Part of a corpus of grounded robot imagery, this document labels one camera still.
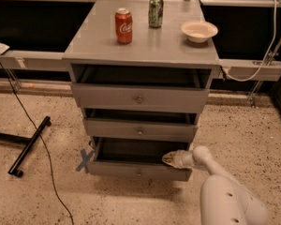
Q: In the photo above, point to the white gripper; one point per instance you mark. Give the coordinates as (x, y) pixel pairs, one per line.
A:
(180, 159)

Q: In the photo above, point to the grey bottom drawer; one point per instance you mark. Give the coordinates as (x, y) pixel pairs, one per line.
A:
(131, 171)

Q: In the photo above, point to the grey drawer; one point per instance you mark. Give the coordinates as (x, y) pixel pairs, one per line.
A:
(154, 126)
(131, 171)
(152, 89)

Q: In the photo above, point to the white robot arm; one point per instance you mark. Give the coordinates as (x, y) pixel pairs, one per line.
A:
(223, 199)

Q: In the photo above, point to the grey middle drawer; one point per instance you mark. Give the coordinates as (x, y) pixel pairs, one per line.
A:
(154, 126)

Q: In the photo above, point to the grey drawer cabinet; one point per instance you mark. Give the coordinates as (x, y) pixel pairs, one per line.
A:
(141, 90)

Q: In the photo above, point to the grey top drawer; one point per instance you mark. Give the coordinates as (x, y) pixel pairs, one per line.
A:
(152, 89)

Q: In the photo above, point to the blue tape cross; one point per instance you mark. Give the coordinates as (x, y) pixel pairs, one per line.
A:
(85, 158)

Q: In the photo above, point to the white bowl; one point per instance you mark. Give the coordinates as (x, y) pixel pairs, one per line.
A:
(199, 32)

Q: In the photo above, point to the red cola can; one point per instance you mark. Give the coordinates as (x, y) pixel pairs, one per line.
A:
(123, 25)

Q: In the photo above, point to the green soda can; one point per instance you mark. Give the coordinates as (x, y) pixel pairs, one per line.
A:
(155, 13)

